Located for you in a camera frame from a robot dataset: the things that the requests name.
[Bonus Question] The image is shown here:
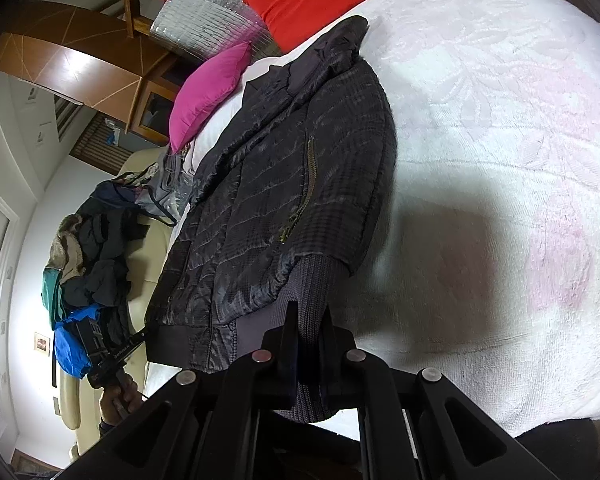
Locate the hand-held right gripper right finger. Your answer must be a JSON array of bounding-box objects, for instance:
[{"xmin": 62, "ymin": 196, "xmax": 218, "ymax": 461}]
[{"xmin": 319, "ymin": 310, "xmax": 551, "ymax": 480}]

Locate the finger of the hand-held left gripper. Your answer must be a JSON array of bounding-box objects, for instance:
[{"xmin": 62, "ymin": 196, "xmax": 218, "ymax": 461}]
[{"xmin": 111, "ymin": 329, "xmax": 149, "ymax": 361}]

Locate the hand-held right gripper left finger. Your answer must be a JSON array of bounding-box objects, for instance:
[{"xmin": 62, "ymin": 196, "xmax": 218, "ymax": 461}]
[{"xmin": 55, "ymin": 300, "xmax": 302, "ymax": 480}]

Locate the black quilted jacket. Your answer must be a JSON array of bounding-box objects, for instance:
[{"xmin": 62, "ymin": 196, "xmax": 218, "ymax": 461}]
[{"xmin": 144, "ymin": 15, "xmax": 399, "ymax": 421}]

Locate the pile of dark clothes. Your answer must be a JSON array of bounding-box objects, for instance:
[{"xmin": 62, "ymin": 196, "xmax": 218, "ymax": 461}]
[{"xmin": 42, "ymin": 172, "xmax": 181, "ymax": 361}]

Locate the person's left hand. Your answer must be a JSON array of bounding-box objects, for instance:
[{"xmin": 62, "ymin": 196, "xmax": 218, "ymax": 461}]
[{"xmin": 100, "ymin": 376, "xmax": 144, "ymax": 428}]

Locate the blue garment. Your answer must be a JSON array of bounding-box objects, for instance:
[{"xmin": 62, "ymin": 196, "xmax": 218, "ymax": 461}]
[{"xmin": 54, "ymin": 304, "xmax": 103, "ymax": 378}]

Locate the teal garment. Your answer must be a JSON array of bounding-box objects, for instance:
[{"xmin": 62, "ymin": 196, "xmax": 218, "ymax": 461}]
[{"xmin": 42, "ymin": 265, "xmax": 70, "ymax": 332}]

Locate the tan fuzzy garment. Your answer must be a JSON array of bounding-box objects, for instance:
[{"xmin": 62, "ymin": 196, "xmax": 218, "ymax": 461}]
[{"xmin": 47, "ymin": 214, "xmax": 90, "ymax": 282}]

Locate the cream armchair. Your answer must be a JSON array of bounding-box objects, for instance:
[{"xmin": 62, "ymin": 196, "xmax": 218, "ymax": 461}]
[{"xmin": 55, "ymin": 147, "xmax": 181, "ymax": 461}]

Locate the grey garment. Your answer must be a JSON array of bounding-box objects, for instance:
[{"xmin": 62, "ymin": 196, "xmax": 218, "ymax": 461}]
[{"xmin": 135, "ymin": 152, "xmax": 197, "ymax": 226}]

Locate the wooden slatted blind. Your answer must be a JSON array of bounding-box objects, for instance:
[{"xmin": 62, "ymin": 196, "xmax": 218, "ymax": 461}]
[{"xmin": 70, "ymin": 114, "xmax": 132, "ymax": 162}]

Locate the white embossed bedspread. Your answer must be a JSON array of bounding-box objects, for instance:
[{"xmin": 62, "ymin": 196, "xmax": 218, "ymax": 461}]
[{"xmin": 145, "ymin": 0, "xmax": 600, "ymax": 438}]

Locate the dark cloth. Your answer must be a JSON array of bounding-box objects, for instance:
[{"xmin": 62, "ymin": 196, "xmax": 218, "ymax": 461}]
[{"xmin": 515, "ymin": 416, "xmax": 600, "ymax": 480}]

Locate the magenta pillow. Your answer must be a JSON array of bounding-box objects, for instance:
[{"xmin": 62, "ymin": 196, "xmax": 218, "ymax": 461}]
[{"xmin": 169, "ymin": 41, "xmax": 253, "ymax": 155}]

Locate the wooden cabinet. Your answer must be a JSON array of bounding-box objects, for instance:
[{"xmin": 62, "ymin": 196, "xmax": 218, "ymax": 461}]
[{"xmin": 0, "ymin": 2, "xmax": 182, "ymax": 142}]

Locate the silver quilted cushion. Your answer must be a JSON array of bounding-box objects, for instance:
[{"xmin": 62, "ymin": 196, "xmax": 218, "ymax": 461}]
[{"xmin": 150, "ymin": 0, "xmax": 416, "ymax": 62}]

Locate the large red pillow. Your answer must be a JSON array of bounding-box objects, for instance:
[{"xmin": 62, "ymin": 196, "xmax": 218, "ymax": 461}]
[{"xmin": 243, "ymin": 0, "xmax": 381, "ymax": 54}]

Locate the wall air vent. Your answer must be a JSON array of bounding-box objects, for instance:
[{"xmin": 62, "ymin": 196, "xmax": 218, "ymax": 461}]
[{"xmin": 54, "ymin": 96, "xmax": 84, "ymax": 137}]

